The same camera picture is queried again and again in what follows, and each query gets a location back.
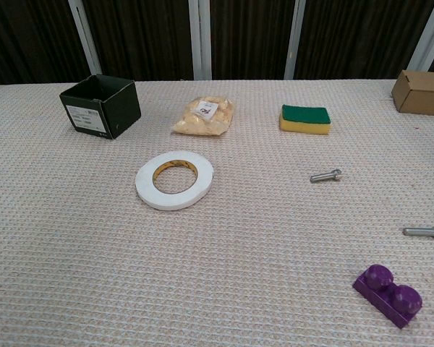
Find silver bolt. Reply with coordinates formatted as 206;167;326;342
310;168;344;184
402;225;434;241

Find purple two-stud toy block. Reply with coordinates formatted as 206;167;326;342
352;264;423;330

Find clear bag of yellow snacks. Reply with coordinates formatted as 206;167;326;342
171;95;237;137

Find white double-sided tape roll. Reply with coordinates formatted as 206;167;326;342
135;150;215;211

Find yellow sponge with green pad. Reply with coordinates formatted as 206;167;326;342
278;104;332;137

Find dark green open box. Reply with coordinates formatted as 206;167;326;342
59;74;142;140

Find beige woven tablecloth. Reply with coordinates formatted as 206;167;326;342
0;78;434;347

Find dark pleated curtain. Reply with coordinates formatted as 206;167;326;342
0;0;434;87

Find brown cardboard box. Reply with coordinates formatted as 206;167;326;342
391;69;434;117

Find white frame post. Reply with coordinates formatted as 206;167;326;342
188;0;213;81
284;0;307;80
67;0;103;76
407;0;434;72

